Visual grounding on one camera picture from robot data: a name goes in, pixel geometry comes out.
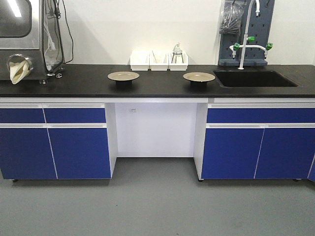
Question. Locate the blue white lab cabinet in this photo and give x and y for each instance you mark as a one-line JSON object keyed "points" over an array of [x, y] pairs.
{"points": [[82, 139]]}

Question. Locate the right white storage bin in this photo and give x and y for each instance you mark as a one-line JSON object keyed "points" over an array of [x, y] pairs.
{"points": [[178, 66]]}

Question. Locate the cream rubber glove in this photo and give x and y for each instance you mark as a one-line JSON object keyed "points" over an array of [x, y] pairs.
{"points": [[18, 71]]}

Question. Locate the white storage bin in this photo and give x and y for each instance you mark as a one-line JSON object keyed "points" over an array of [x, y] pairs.
{"points": [[178, 66], [158, 61], [140, 60]]}

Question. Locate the left white storage bin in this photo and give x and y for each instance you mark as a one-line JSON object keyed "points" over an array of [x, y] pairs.
{"points": [[140, 60]]}

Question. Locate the white lab faucet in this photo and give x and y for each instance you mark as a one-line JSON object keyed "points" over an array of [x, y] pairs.
{"points": [[254, 48]]}

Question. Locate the middle white storage bin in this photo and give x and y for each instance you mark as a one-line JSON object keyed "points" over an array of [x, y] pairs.
{"points": [[158, 61]]}

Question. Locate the beige round plate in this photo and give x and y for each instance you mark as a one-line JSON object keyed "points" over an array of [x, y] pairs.
{"points": [[123, 78], [199, 78]]}

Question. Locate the bag of grey pegs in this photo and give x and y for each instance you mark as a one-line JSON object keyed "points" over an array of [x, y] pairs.
{"points": [[231, 17]]}

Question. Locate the black sink basin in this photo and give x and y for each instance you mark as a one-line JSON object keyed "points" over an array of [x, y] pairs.
{"points": [[244, 79]]}

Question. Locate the stainless steel glove box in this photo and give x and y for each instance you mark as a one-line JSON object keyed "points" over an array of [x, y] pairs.
{"points": [[29, 30]]}

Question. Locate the glass alcohol lamp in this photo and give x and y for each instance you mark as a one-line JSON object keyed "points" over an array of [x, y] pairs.
{"points": [[177, 50]]}

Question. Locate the blue-grey pegboard drying rack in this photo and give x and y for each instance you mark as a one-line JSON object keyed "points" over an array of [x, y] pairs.
{"points": [[227, 40]]}

